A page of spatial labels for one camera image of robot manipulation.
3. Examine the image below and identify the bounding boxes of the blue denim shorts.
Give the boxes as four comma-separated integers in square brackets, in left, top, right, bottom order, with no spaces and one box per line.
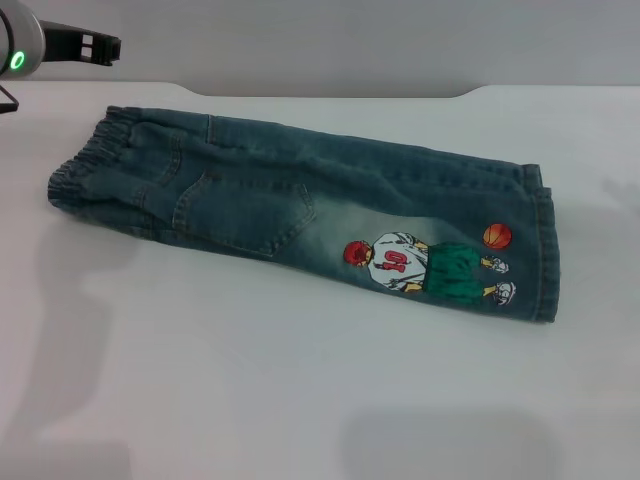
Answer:
[45,103,564,326]

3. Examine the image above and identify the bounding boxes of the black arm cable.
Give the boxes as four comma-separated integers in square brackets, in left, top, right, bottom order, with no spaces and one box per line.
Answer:
[0,84,20,115]

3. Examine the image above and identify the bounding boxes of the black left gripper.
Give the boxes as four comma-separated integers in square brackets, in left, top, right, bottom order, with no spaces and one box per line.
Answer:
[39,19,123,66]

